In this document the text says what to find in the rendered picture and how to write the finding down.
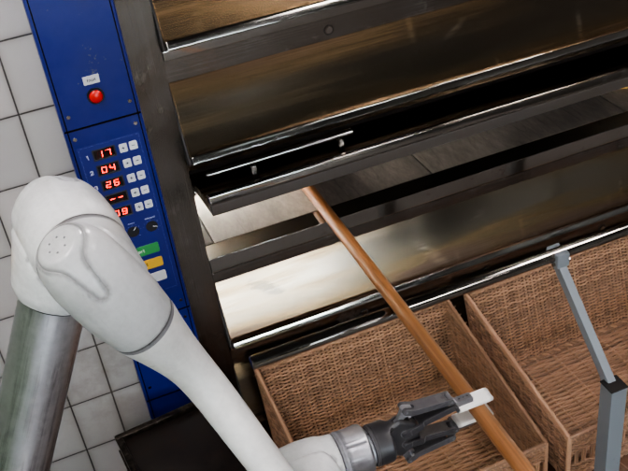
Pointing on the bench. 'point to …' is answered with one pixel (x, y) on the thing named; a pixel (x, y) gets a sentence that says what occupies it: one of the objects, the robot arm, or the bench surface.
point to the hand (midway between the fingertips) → (472, 407)
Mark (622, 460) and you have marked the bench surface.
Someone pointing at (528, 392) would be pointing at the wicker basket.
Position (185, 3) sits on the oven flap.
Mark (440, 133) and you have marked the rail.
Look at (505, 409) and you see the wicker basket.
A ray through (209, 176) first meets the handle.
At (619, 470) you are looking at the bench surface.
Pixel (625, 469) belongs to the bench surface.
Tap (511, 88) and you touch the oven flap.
